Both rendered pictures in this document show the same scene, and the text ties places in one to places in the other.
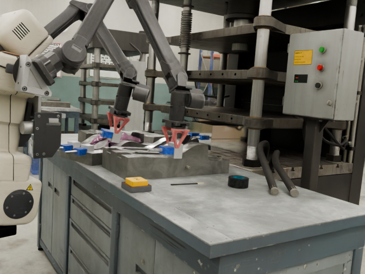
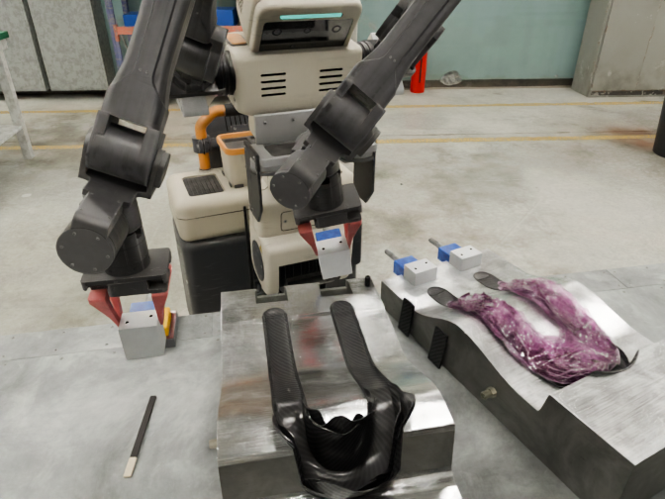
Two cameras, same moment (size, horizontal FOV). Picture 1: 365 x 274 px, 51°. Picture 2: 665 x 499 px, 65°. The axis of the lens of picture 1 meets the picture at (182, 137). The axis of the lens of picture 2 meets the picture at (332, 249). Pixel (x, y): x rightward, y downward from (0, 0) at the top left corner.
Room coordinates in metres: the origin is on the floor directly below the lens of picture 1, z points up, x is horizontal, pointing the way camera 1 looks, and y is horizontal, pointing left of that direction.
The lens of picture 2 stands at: (1.88, -0.39, 1.39)
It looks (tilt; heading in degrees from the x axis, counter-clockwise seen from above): 30 degrees down; 112
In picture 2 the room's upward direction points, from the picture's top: straight up
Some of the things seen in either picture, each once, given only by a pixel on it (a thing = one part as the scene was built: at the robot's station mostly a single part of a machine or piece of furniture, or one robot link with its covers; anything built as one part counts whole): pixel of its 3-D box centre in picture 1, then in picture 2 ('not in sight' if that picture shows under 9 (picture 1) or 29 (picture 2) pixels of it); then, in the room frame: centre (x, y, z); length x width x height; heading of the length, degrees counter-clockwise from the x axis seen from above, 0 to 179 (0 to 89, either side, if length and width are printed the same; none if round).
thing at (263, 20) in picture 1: (241, 50); not in sight; (2.64, -0.36, 1.45); 1.29 x 0.82 x 0.19; 33
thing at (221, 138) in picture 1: (228, 136); not in sight; (2.57, -0.31, 0.87); 0.50 x 0.27 x 0.17; 123
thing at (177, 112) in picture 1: (176, 116); (124, 251); (1.42, 0.03, 1.06); 0.10 x 0.07 x 0.07; 33
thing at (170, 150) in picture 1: (164, 149); (146, 312); (1.40, 0.06, 0.93); 0.13 x 0.05 x 0.05; 123
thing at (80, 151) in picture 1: (78, 151); (405, 265); (1.68, 0.45, 0.86); 0.13 x 0.05 x 0.05; 140
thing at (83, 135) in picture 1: (98, 137); not in sight; (2.34, 0.52, 0.84); 0.20 x 0.15 x 0.07; 123
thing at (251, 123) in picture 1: (236, 123); not in sight; (2.65, -0.36, 0.96); 1.29 x 0.83 x 0.18; 33
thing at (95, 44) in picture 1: (112, 93); not in sight; (6.56, 1.23, 1.03); 1.54 x 0.94 x 2.06; 26
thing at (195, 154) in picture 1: (167, 155); (322, 401); (1.68, 0.06, 0.87); 0.50 x 0.26 x 0.14; 123
